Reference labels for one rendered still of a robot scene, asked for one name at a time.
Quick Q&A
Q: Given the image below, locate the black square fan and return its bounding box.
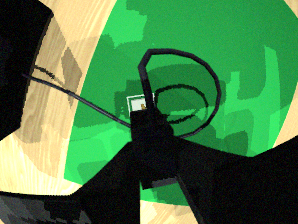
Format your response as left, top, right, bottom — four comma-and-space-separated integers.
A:
0, 0, 52, 141

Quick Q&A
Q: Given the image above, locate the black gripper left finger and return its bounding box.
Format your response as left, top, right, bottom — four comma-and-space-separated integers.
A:
0, 141, 141, 224

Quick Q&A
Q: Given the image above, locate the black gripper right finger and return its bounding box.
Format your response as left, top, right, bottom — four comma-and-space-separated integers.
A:
174, 135, 298, 224

